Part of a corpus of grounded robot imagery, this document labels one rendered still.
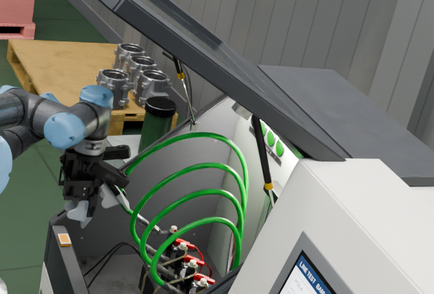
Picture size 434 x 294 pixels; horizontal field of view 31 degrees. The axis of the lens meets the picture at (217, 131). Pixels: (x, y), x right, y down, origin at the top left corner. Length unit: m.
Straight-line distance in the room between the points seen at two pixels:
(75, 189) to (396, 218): 0.73
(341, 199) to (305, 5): 2.97
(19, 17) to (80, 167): 4.86
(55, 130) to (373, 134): 0.89
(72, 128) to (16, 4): 4.98
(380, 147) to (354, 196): 0.43
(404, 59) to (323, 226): 2.15
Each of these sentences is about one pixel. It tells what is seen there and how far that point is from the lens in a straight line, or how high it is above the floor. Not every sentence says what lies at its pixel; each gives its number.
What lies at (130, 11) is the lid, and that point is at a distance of 1.45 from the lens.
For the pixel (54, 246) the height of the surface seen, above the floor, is 0.92.
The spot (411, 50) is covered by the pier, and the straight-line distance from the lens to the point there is 3.69.
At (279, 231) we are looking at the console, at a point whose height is 1.40.
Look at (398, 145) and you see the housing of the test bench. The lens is 2.13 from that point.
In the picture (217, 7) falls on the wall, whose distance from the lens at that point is 5.34.
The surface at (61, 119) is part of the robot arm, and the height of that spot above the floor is 1.57.
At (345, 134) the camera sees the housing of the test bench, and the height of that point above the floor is 1.50.
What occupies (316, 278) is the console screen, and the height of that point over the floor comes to 1.40.
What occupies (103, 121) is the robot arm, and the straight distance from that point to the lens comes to 1.76.
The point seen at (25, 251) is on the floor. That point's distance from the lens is 4.00.
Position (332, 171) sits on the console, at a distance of 1.74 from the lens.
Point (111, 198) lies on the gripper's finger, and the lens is 2.03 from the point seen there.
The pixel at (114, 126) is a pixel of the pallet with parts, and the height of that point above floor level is 0.07.
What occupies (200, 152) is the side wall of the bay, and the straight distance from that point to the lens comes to 2.46.
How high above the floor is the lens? 2.27
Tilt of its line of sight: 24 degrees down
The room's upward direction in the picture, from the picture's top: 13 degrees clockwise
